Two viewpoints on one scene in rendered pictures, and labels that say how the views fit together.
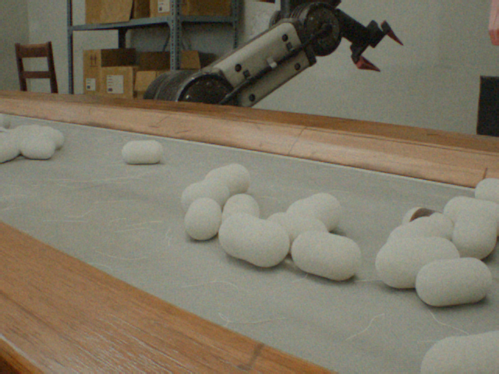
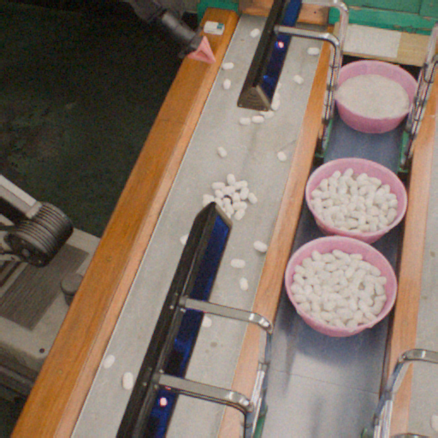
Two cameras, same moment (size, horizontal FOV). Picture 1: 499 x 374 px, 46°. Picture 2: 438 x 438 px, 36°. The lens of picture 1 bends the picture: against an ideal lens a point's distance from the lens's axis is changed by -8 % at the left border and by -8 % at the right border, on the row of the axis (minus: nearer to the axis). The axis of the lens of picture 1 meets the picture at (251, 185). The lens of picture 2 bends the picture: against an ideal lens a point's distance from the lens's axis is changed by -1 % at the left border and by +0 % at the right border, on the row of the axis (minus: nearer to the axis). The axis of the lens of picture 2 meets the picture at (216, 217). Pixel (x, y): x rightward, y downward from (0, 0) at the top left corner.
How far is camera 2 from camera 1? 2.17 m
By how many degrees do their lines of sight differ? 96
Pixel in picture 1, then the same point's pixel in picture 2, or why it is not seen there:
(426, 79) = not seen: outside the picture
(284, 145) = (190, 131)
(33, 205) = (272, 148)
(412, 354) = (292, 87)
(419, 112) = not seen: outside the picture
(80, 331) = (320, 96)
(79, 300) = (315, 99)
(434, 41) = not seen: outside the picture
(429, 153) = (199, 97)
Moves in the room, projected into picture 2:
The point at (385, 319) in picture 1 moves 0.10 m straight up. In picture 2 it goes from (286, 91) to (287, 65)
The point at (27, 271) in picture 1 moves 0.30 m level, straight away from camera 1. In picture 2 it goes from (313, 107) to (252, 165)
